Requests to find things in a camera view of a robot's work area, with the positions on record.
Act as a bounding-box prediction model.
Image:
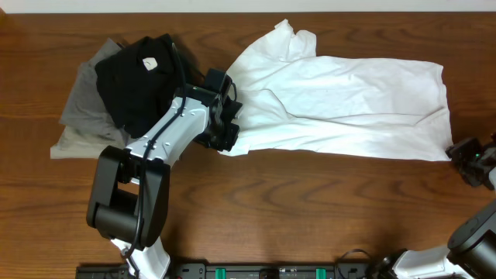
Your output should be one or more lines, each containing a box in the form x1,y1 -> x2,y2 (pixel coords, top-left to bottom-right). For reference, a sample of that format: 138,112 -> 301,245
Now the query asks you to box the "white t-shirt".
228,20 -> 453,161

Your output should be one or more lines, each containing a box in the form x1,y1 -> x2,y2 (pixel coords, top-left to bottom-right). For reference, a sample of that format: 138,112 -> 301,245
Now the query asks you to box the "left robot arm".
86,85 -> 243,278

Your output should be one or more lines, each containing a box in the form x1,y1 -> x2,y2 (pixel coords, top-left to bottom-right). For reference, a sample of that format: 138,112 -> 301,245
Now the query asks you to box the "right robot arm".
366,135 -> 495,279

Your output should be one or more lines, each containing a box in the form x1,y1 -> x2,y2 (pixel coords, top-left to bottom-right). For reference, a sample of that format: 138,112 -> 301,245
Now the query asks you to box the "black folded shirt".
95,33 -> 201,138

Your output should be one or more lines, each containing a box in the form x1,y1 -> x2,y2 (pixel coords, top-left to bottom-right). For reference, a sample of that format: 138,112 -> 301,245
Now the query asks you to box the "grey folded shirt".
60,39 -> 129,143

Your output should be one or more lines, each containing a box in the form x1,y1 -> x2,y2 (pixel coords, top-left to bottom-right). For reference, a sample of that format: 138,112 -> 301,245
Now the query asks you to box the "beige folded shirt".
50,126 -> 130,159

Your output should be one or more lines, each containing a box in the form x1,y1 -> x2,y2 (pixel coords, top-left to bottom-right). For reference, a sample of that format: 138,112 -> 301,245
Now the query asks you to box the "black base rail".
75,263 -> 368,279

